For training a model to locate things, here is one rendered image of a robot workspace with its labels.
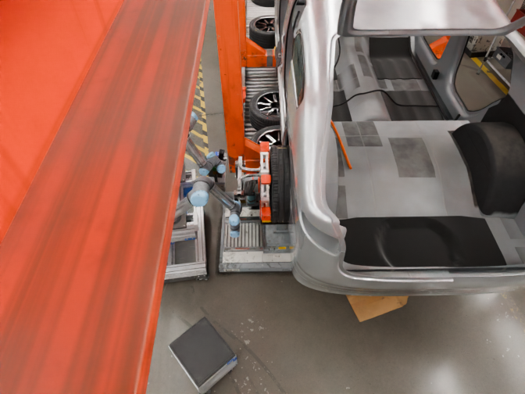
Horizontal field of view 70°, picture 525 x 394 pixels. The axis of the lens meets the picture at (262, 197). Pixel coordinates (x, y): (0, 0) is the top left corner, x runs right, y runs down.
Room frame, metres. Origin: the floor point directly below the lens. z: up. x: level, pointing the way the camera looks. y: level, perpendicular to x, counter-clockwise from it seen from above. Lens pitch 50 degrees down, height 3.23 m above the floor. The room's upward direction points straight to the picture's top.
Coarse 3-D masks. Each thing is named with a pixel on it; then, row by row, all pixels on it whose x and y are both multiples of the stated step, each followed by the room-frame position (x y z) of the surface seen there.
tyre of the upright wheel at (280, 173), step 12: (276, 156) 2.12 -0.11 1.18; (288, 156) 2.12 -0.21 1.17; (276, 168) 2.01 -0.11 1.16; (288, 168) 2.01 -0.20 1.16; (276, 180) 1.93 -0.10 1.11; (288, 180) 1.93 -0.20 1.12; (276, 192) 1.86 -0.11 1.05; (288, 192) 1.86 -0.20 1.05; (276, 204) 1.81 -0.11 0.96; (288, 204) 1.81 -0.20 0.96; (276, 216) 1.79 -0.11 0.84; (288, 216) 1.80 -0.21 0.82
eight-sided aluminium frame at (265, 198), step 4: (260, 152) 2.24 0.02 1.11; (264, 152) 2.22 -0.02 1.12; (260, 156) 2.19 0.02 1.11; (264, 156) 2.19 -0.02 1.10; (260, 160) 2.35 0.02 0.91; (268, 164) 2.09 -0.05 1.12; (268, 168) 2.05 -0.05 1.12; (264, 172) 2.00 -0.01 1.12; (268, 172) 2.00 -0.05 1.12; (268, 184) 1.94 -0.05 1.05; (268, 188) 1.91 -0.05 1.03; (260, 192) 2.22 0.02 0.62; (264, 192) 2.22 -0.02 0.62; (268, 192) 1.89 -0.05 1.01; (260, 196) 2.19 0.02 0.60; (264, 196) 1.87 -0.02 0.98; (268, 196) 1.87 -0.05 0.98; (264, 200) 1.85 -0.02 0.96; (268, 200) 1.85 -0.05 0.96; (268, 204) 1.85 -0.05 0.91
